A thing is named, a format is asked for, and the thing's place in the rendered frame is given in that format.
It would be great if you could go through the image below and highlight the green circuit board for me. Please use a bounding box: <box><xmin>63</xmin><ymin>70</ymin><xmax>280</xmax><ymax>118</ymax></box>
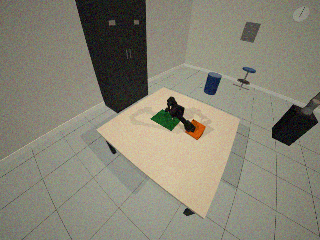
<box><xmin>151</xmin><ymin>109</ymin><xmax>181</xmax><ymax>131</ymax></box>

